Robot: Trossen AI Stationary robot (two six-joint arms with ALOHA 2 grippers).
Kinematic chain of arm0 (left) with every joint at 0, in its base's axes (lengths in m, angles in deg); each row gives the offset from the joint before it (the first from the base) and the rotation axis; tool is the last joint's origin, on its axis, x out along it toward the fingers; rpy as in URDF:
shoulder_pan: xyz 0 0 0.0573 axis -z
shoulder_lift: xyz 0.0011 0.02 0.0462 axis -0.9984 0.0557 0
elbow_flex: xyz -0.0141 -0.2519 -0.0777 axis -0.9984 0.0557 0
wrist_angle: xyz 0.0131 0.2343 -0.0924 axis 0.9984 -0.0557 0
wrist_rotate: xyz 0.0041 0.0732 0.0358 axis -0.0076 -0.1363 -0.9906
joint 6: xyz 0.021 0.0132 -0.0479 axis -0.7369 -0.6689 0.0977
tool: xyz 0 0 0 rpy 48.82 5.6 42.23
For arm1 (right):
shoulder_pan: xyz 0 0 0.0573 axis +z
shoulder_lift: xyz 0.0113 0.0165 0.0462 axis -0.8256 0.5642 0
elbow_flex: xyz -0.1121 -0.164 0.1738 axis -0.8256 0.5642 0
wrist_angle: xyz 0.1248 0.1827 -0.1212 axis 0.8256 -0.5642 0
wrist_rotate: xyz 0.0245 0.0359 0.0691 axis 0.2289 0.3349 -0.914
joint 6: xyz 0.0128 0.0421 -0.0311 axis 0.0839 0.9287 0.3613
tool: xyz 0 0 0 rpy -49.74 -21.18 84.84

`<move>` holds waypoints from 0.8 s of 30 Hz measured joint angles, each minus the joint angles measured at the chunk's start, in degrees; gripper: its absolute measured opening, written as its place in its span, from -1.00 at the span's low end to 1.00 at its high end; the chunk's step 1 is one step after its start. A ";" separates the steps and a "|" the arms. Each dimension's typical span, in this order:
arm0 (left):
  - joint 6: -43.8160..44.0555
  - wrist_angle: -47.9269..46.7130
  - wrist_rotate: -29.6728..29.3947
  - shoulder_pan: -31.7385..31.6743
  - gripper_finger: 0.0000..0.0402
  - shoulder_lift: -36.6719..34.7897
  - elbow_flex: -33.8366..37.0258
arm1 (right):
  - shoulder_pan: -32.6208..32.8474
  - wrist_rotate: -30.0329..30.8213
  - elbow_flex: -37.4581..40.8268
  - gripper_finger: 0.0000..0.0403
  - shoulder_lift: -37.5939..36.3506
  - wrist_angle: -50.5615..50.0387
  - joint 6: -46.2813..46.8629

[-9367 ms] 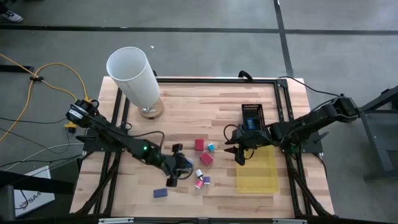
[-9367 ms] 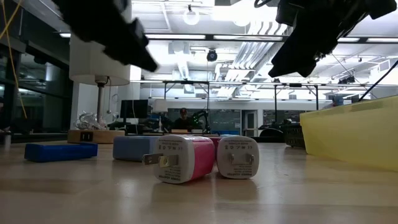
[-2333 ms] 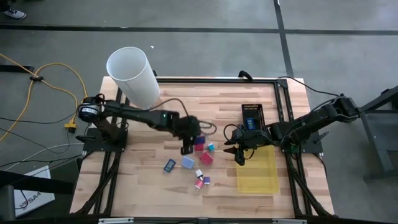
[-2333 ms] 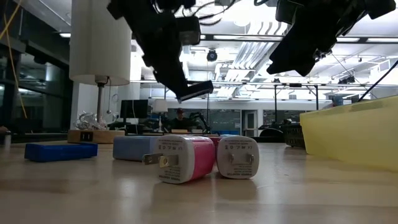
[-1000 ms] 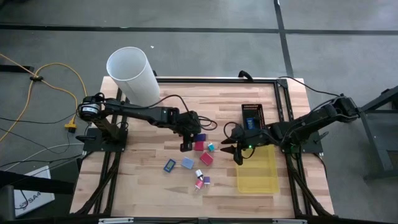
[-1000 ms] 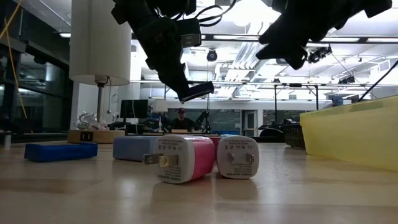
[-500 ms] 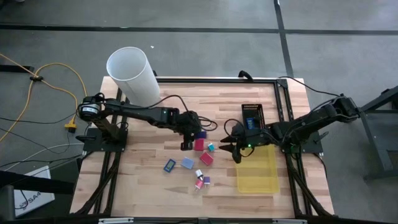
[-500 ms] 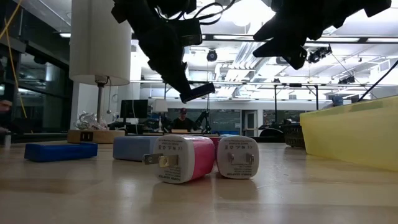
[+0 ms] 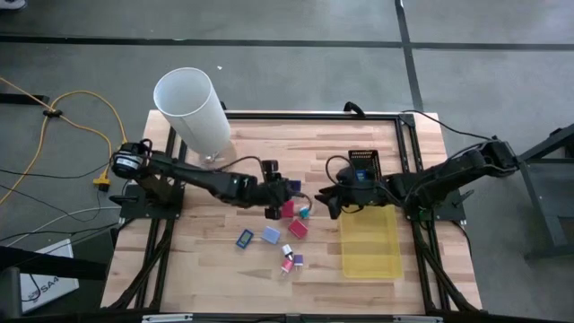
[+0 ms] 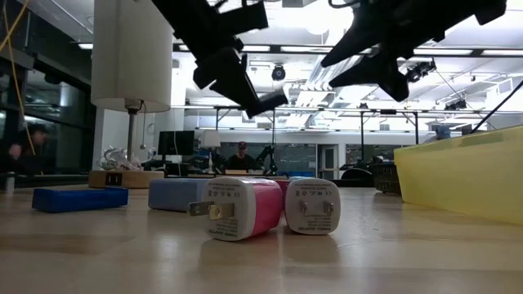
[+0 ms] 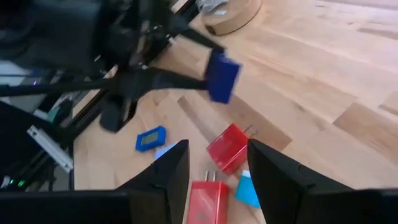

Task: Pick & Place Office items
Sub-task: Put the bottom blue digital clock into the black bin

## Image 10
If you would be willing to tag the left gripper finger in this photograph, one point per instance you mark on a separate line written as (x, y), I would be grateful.
(229, 69)
(267, 104)

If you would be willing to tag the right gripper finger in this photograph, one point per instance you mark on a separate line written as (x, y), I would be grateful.
(380, 71)
(355, 45)

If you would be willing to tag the purple white power adapter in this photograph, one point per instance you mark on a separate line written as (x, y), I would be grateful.
(312, 206)

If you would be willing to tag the periwinkle blue block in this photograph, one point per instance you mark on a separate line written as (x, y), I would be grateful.
(175, 195)

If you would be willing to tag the dark blue box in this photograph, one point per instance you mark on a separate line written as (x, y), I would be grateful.
(79, 200)

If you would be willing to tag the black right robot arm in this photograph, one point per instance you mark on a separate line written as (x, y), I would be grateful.
(490, 8)

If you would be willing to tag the background black robot arm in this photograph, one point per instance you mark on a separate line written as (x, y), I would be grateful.
(267, 155)

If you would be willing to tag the black office chair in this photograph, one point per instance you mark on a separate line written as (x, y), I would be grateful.
(355, 175)

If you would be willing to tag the black ceiling spotlight cluster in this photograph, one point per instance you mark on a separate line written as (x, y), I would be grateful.
(417, 73)

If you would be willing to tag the person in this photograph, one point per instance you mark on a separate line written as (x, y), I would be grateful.
(442, 132)
(242, 161)
(24, 151)

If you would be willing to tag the small white shade lamp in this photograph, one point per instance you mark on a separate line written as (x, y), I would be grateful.
(210, 139)

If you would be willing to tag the white shade wooden base lamp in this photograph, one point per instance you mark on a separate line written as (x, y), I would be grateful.
(130, 61)

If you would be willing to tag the small black ceiling spotlights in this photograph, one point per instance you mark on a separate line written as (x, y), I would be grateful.
(455, 105)

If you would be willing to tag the black computer monitor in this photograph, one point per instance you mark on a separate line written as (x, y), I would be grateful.
(175, 143)

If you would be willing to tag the pink white power adapter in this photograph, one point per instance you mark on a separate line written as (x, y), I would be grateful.
(245, 204)

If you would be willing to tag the yellow translucent plastic tray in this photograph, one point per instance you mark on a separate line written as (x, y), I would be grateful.
(461, 175)

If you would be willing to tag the crumpled clear plastic wrap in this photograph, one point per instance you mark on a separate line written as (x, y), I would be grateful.
(116, 158)

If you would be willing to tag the black ceiling dome camera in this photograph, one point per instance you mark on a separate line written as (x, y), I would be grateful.
(278, 73)

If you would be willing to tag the black metal frame rig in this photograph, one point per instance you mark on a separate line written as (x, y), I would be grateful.
(362, 134)
(229, 108)

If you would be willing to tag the black ceiling light rail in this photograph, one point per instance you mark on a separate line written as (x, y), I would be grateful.
(476, 52)

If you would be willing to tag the small grey cylinder post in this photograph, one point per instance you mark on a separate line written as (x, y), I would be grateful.
(10, 183)

